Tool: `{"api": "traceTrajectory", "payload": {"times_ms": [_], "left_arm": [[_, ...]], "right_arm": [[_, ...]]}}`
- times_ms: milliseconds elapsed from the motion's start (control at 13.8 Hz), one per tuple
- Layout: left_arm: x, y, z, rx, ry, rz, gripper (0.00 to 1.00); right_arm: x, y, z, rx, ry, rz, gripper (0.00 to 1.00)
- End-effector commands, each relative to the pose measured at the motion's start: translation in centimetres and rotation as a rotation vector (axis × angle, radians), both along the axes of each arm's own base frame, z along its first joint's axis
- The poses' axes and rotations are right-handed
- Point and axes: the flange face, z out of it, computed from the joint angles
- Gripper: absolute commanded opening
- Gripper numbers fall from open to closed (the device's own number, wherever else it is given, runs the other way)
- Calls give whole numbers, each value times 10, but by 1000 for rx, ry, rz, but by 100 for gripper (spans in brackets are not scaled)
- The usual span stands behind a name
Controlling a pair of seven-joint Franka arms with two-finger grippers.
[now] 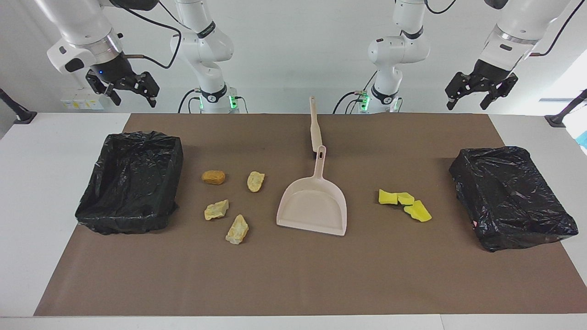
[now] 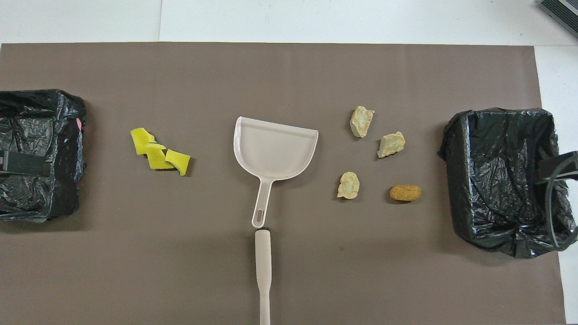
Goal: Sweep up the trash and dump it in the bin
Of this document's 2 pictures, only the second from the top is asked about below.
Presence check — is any yellow sponge piece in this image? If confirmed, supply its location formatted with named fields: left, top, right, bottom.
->
left=131, top=128, right=156, bottom=155
left=144, top=143, right=176, bottom=171
left=165, top=149, right=191, bottom=176

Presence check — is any beige hand brush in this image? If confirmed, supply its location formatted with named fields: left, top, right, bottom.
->
left=254, top=227, right=273, bottom=325

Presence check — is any dark grey ribbed device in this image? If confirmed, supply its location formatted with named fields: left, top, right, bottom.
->
left=539, top=0, right=578, bottom=39

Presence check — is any orange brown foam chunk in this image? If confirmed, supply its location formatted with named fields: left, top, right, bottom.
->
left=389, top=185, right=422, bottom=202

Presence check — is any black bag lined bin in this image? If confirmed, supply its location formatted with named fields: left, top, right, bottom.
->
left=437, top=107, right=578, bottom=259
left=0, top=88, right=87, bottom=223

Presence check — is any brown table mat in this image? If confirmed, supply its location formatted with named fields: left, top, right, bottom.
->
left=0, top=42, right=567, bottom=325

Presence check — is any beige plastic dustpan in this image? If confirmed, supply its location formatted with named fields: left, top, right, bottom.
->
left=233, top=116, right=319, bottom=229

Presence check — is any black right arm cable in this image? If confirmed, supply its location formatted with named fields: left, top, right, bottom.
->
left=544, top=153, right=578, bottom=252

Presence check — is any pale beige foam chunk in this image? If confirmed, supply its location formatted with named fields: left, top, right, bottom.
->
left=377, top=131, right=406, bottom=159
left=336, top=172, right=360, bottom=200
left=350, top=106, right=375, bottom=138

